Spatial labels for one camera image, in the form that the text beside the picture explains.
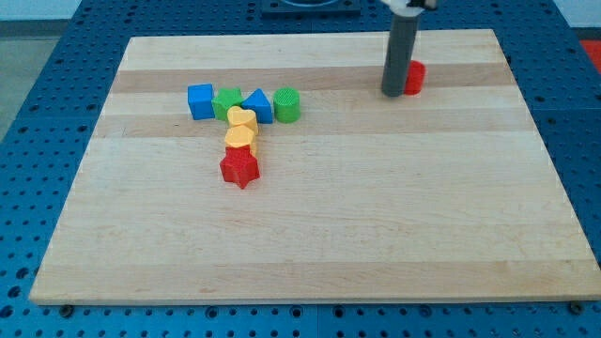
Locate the red star block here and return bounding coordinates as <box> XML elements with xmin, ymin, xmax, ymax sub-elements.
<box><xmin>220</xmin><ymin>146</ymin><xmax>260</xmax><ymax>189</ymax></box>

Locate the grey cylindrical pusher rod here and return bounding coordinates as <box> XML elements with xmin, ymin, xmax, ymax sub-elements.
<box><xmin>381</xmin><ymin>14</ymin><xmax>419</xmax><ymax>98</ymax></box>

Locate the yellow heart block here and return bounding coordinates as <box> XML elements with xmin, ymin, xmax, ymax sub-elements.
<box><xmin>227</xmin><ymin>106</ymin><xmax>259</xmax><ymax>134</ymax></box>

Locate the blue triangle block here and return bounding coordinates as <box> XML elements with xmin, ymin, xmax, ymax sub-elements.
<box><xmin>241</xmin><ymin>88</ymin><xmax>273</xmax><ymax>124</ymax></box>

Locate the green cylinder block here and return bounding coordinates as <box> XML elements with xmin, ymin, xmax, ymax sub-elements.
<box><xmin>273</xmin><ymin>87</ymin><xmax>301</xmax><ymax>123</ymax></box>

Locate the yellow hexagon block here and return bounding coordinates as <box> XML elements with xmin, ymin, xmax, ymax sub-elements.
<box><xmin>224</xmin><ymin>125</ymin><xmax>257</xmax><ymax>156</ymax></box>

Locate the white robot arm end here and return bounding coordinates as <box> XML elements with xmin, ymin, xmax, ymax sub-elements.
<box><xmin>381</xmin><ymin>0</ymin><xmax>439</xmax><ymax>17</ymax></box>

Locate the blue cube block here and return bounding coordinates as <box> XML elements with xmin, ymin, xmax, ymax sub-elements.
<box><xmin>187</xmin><ymin>84</ymin><xmax>215</xmax><ymax>120</ymax></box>

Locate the light wooden board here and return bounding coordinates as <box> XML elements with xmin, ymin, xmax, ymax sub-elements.
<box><xmin>30</xmin><ymin>29</ymin><xmax>600</xmax><ymax>305</ymax></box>

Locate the red cylinder block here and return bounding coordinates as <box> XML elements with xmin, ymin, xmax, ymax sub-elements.
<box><xmin>404</xmin><ymin>60</ymin><xmax>426</xmax><ymax>96</ymax></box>

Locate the green star block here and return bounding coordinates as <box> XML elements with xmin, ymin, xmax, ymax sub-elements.
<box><xmin>211</xmin><ymin>87</ymin><xmax>243</xmax><ymax>121</ymax></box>

